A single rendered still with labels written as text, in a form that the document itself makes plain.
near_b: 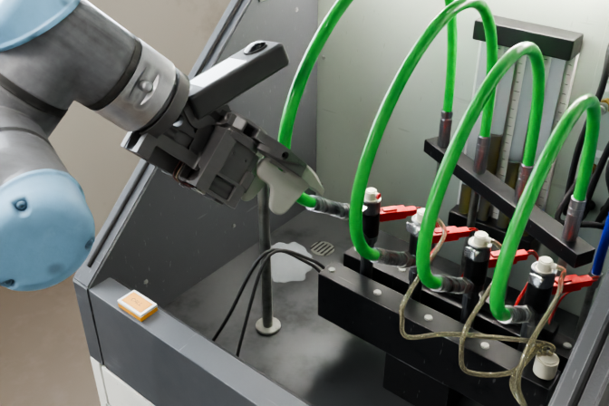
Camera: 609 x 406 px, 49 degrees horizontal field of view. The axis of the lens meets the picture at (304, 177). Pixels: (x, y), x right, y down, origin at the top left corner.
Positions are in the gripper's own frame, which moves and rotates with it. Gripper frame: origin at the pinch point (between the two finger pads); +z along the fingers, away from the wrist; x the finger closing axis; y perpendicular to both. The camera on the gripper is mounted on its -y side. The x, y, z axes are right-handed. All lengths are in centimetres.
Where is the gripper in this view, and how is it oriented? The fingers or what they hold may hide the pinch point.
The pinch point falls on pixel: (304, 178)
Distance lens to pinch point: 73.4
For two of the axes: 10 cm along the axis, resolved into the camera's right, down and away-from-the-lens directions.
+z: 6.4, 4.5, 6.2
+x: 6.1, 2.0, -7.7
